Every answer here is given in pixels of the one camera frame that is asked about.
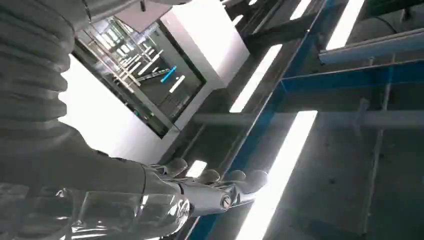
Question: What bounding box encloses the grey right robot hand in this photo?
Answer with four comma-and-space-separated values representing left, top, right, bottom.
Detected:
0, 126, 269, 240

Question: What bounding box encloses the dark framed glass window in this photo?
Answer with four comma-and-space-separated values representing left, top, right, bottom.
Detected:
70, 15, 208, 140

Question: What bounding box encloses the blue steel ceiling beam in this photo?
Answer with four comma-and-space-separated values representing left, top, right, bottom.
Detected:
187, 0, 424, 240

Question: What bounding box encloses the long ceiling light strip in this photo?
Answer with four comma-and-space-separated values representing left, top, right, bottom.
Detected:
234, 109, 319, 240
228, 43, 283, 114
325, 0, 366, 51

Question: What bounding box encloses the grey ceiling pipe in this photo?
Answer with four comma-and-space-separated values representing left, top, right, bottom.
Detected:
191, 110, 424, 131

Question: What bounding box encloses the grey ceiling duct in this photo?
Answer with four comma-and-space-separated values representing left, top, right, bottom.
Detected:
318, 27, 424, 66

